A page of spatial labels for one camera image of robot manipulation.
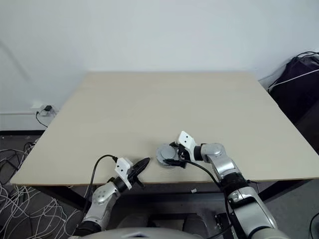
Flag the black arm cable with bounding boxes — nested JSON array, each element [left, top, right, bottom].
[[84, 154, 118, 208], [185, 160, 239, 236]]

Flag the black adapter cable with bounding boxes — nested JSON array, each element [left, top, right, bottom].
[[35, 110, 48, 128]]

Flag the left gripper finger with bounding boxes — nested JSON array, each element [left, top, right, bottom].
[[134, 159, 151, 176], [133, 157, 151, 170]]

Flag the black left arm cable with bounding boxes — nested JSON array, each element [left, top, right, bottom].
[[84, 154, 118, 208]]

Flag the silver robot torso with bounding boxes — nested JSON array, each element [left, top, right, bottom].
[[84, 225, 253, 239]]

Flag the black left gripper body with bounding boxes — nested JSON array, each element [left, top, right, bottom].
[[127, 166, 146, 189]]

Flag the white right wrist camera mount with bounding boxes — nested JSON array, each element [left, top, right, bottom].
[[176, 130, 198, 163]]

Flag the white cable on bag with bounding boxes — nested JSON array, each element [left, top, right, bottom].
[[267, 69, 319, 90]]

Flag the black equipment with cables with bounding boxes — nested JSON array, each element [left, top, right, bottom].
[[267, 51, 319, 125]]

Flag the black cables atop bag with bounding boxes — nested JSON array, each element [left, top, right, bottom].
[[295, 51, 319, 61]]

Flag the black looped floor cable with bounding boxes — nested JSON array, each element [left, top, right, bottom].
[[310, 211, 319, 233]]

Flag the black table frame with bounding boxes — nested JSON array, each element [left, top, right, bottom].
[[37, 179, 310, 213]]

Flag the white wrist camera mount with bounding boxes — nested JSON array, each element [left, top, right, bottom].
[[114, 157, 134, 189], [176, 130, 198, 163]]

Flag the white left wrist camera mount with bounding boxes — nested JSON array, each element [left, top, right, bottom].
[[114, 157, 134, 189]]

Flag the black floor cable bundle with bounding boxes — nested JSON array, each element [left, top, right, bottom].
[[0, 141, 38, 175]]

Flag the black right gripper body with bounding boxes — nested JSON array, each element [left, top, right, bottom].
[[175, 145, 189, 169]]

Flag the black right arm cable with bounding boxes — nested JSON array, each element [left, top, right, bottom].
[[185, 160, 239, 236]]

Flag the white wall power outlet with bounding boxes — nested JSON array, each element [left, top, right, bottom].
[[30, 100, 59, 118]]

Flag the silver round motor rotor cover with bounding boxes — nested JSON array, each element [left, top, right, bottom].
[[156, 143, 180, 165]]

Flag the white cable tangle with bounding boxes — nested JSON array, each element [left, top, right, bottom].
[[0, 141, 87, 239]]

